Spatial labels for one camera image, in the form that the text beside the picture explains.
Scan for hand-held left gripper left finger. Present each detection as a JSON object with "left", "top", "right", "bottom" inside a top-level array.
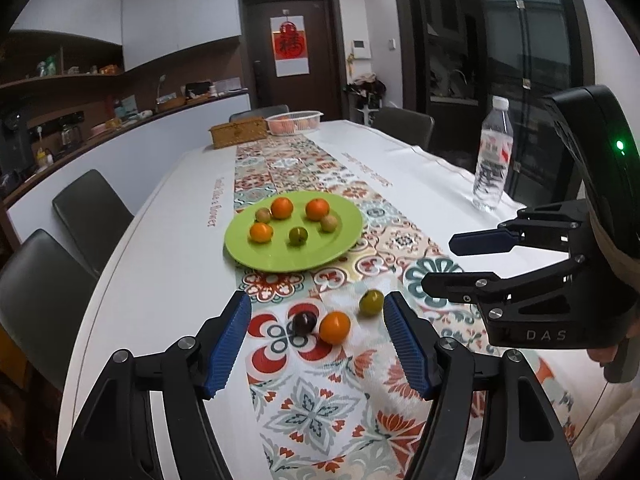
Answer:
[{"left": 57, "top": 290, "right": 253, "bottom": 480}]

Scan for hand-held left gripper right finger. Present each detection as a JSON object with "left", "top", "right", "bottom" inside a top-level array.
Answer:
[{"left": 382, "top": 291, "right": 583, "bottom": 480}]

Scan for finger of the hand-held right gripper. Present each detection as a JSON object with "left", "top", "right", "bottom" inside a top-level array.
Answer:
[
  {"left": 448, "top": 201, "right": 586, "bottom": 257},
  {"left": 421, "top": 255, "right": 586, "bottom": 311}
]

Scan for dark purple plum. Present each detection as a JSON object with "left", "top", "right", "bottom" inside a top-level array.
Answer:
[{"left": 291, "top": 311, "right": 317, "bottom": 337}]

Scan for green plate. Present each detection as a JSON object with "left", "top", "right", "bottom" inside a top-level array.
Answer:
[{"left": 224, "top": 190, "right": 365, "bottom": 273}]

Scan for person's right hand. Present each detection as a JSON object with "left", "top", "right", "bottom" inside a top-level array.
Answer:
[{"left": 586, "top": 344, "right": 619, "bottom": 367}]

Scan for clear plastic water bottle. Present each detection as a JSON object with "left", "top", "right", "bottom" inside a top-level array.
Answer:
[{"left": 472, "top": 95, "right": 515, "bottom": 212}]

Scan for floral patterned table runner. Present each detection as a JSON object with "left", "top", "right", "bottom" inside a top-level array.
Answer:
[{"left": 232, "top": 130, "right": 576, "bottom": 480}]

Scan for dark grey chair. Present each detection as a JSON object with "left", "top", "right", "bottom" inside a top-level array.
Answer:
[
  {"left": 372, "top": 106, "right": 436, "bottom": 151},
  {"left": 229, "top": 104, "right": 291, "bottom": 123},
  {"left": 0, "top": 229, "right": 101, "bottom": 393},
  {"left": 52, "top": 169, "right": 135, "bottom": 251}
]

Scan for sliding glass door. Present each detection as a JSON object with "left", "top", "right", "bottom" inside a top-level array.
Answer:
[{"left": 390, "top": 0, "right": 601, "bottom": 206}]

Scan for pile of bags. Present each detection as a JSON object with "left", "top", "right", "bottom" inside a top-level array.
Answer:
[{"left": 345, "top": 72, "right": 387, "bottom": 111}]

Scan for white plastic basket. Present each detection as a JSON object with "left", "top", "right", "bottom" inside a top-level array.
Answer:
[{"left": 265, "top": 109, "right": 325, "bottom": 137}]

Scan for wicker box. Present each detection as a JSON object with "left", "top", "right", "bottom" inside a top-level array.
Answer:
[{"left": 208, "top": 117, "right": 268, "bottom": 150}]

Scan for pile of tangerines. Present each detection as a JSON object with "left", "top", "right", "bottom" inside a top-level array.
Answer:
[{"left": 270, "top": 116, "right": 316, "bottom": 135}]

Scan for white kitchen counter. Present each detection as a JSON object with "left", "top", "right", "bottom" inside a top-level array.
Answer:
[{"left": 2, "top": 89, "right": 251, "bottom": 241}]

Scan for dark brown door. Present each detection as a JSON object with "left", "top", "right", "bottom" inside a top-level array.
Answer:
[{"left": 237, "top": 0, "right": 346, "bottom": 123}]

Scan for glass kettle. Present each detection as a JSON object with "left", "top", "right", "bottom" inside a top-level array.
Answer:
[{"left": 60, "top": 124, "right": 83, "bottom": 151}]

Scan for black water dispenser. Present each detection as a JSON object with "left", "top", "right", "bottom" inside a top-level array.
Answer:
[{"left": 0, "top": 105, "right": 36, "bottom": 176}]

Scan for white upper cabinets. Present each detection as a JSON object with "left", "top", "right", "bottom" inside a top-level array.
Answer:
[{"left": 10, "top": 0, "right": 243, "bottom": 72}]

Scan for red and white wall poster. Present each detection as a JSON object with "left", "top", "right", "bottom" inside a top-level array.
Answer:
[{"left": 270, "top": 16, "right": 308, "bottom": 78}]

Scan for wooden wall shelf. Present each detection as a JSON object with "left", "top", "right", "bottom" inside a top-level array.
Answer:
[{"left": 0, "top": 30, "right": 125, "bottom": 91}]

